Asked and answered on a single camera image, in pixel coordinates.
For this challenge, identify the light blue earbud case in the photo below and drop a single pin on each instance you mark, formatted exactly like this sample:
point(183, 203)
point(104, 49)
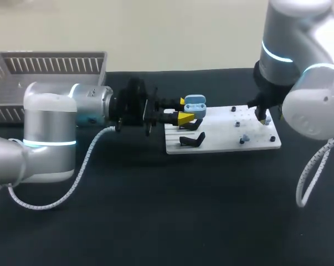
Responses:
point(195, 106)

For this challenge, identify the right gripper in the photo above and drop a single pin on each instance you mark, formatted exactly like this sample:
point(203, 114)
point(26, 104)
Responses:
point(266, 91)

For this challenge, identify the light blue earbud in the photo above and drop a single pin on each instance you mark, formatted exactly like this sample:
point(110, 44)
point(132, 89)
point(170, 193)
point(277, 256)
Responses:
point(267, 120)
point(245, 137)

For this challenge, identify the white plate with black stands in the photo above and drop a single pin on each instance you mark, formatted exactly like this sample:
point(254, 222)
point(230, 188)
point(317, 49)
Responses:
point(222, 130)

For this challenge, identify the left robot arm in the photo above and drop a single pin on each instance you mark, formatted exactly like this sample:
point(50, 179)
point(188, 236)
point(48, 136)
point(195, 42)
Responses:
point(49, 119)

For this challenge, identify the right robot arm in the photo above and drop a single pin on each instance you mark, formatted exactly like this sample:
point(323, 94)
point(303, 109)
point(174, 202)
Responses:
point(302, 55)

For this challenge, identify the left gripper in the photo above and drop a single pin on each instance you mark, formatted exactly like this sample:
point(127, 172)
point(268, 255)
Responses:
point(132, 104)

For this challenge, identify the grey slotted basket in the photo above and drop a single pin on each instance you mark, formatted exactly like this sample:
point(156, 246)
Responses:
point(49, 80)

